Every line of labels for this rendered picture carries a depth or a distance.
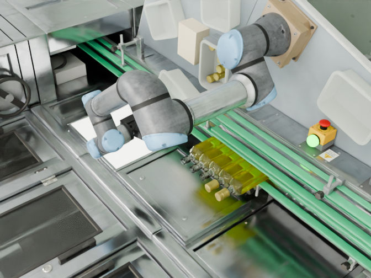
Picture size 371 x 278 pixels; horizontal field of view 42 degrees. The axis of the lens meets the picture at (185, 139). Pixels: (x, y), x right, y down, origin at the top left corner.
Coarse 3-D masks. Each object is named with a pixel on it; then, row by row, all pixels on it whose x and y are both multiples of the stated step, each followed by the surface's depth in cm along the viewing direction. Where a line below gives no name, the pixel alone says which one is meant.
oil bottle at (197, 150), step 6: (210, 138) 201; (216, 138) 201; (198, 144) 198; (204, 144) 198; (210, 144) 198; (216, 144) 198; (192, 150) 195; (198, 150) 195; (204, 150) 195; (198, 156) 194
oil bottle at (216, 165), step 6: (222, 156) 192; (228, 156) 192; (234, 156) 192; (240, 156) 192; (216, 162) 189; (222, 162) 189; (228, 162) 189; (234, 162) 190; (210, 168) 188; (216, 168) 187; (222, 168) 187; (216, 174) 187
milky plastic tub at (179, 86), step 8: (160, 72) 183; (168, 72) 182; (176, 72) 183; (168, 80) 189; (176, 80) 181; (184, 80) 182; (168, 88) 194; (176, 88) 192; (184, 88) 179; (192, 88) 181; (176, 96) 194; (184, 96) 176; (192, 96) 178
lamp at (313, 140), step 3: (312, 135) 174; (315, 135) 174; (309, 138) 174; (312, 138) 173; (315, 138) 173; (318, 138) 173; (309, 141) 174; (312, 141) 173; (315, 141) 173; (318, 141) 173; (309, 144) 174; (312, 144) 173; (315, 144) 173; (318, 144) 174
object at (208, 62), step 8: (200, 48) 206; (208, 48) 208; (216, 48) 197; (200, 56) 208; (208, 56) 210; (216, 56) 211; (200, 64) 210; (208, 64) 213; (216, 64) 213; (200, 72) 213; (208, 72) 215; (200, 80) 215; (224, 80) 213; (208, 88) 213
